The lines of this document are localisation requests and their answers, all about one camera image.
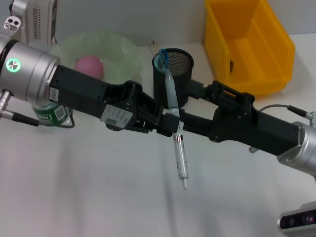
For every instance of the pink peach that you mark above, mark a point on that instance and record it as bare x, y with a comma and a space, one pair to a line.
89, 66

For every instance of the black mesh pen holder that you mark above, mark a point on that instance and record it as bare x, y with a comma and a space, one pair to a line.
160, 86

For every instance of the blue capped scissors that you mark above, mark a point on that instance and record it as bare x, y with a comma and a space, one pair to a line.
160, 63

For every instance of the green glass fruit plate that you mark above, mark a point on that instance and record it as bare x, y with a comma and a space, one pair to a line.
118, 61

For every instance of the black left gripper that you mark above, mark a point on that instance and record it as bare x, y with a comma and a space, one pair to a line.
86, 93

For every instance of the transparent plastic ruler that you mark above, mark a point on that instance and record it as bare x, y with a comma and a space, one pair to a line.
153, 47

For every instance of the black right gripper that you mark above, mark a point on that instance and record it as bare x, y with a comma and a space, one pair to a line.
247, 123

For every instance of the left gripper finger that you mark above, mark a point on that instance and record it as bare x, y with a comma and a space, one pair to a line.
170, 124

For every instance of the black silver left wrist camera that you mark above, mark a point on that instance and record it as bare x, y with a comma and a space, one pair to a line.
37, 22

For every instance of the white grey ballpoint pen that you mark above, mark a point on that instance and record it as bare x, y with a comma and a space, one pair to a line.
180, 153

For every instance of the yellow plastic storage bin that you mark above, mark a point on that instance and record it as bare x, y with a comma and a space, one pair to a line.
247, 49

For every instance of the clear water bottle green label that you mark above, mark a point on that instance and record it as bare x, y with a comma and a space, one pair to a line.
47, 116

